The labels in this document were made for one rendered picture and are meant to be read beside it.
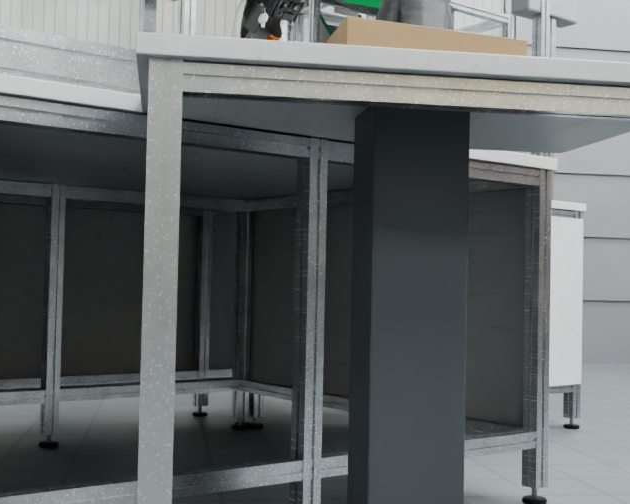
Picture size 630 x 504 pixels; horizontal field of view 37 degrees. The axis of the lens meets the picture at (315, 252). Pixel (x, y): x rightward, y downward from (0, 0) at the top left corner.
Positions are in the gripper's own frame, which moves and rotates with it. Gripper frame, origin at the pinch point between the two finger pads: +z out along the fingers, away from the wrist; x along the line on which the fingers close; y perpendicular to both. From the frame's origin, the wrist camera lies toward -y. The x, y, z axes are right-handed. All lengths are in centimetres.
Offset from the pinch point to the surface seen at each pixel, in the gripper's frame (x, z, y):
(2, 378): -2, 170, -38
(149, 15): -19.0, 7.4, -11.9
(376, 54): -33, -40, 74
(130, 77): -38.8, 0.1, 26.5
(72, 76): -50, 1, 28
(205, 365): 77, 166, -37
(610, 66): -3, -52, 85
